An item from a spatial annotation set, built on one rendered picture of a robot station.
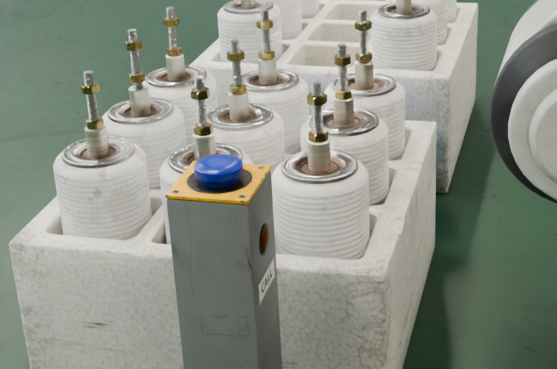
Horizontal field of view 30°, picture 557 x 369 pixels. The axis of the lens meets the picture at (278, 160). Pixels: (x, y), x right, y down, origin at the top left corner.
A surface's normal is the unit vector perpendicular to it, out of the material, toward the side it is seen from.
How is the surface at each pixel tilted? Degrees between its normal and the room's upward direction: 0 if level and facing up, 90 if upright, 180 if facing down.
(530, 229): 0
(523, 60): 64
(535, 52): 58
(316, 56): 90
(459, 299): 0
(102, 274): 90
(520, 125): 90
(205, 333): 90
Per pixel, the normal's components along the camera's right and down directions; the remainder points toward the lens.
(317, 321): -0.26, 0.41
